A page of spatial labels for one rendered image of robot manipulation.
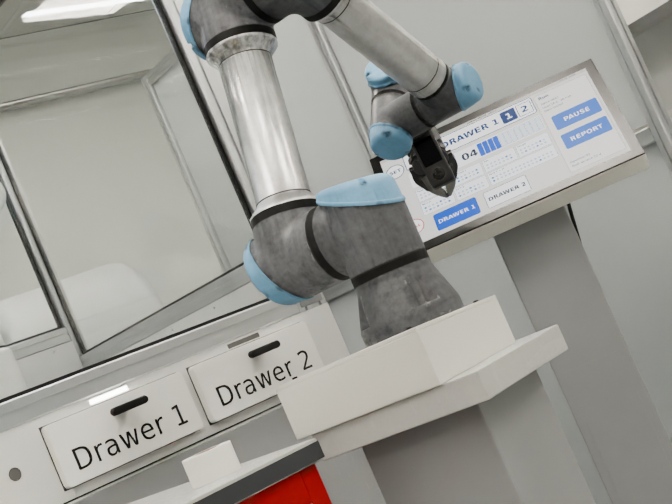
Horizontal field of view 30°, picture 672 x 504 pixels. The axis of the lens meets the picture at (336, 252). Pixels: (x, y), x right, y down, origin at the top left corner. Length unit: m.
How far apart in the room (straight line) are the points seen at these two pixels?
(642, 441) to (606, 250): 0.81
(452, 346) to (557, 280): 0.96
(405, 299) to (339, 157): 2.27
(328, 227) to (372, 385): 0.24
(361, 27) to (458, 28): 1.50
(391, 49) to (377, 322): 0.51
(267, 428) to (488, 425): 0.79
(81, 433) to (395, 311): 0.67
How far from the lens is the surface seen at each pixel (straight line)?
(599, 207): 3.30
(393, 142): 2.18
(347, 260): 1.76
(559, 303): 2.62
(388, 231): 1.74
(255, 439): 2.35
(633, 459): 2.65
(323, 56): 3.90
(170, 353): 2.30
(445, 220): 2.54
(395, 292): 1.72
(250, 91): 1.92
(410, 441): 1.72
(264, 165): 1.87
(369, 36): 2.01
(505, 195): 2.54
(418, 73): 2.08
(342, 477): 2.46
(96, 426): 2.17
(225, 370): 2.33
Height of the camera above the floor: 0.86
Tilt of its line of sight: 4 degrees up
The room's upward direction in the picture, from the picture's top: 24 degrees counter-clockwise
